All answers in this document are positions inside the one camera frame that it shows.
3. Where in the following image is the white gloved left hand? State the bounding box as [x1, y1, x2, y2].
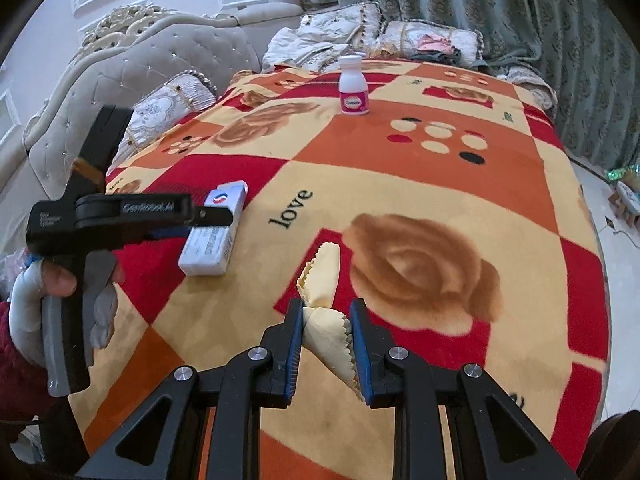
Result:
[9, 252, 124, 367]

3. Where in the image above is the grey tufted headboard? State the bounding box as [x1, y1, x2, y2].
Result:
[0, 3, 264, 201]

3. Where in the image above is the patterned fleece blanket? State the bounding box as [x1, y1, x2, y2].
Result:
[72, 61, 610, 466]

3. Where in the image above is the white pink-label bottle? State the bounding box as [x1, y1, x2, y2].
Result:
[338, 54, 369, 115]

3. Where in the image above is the pile of folded bedding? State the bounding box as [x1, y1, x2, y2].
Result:
[262, 2, 484, 73]

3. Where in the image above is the small round stool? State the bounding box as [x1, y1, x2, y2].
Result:
[608, 180, 640, 228]

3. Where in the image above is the white embroidered pillow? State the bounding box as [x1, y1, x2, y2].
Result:
[107, 70, 217, 174]

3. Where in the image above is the white medicine box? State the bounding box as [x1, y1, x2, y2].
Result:
[178, 180, 248, 276]

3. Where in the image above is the yellow cloth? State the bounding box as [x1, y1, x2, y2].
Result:
[296, 242, 363, 400]

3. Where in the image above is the green patterned curtain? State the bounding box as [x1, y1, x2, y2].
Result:
[300, 0, 639, 168]

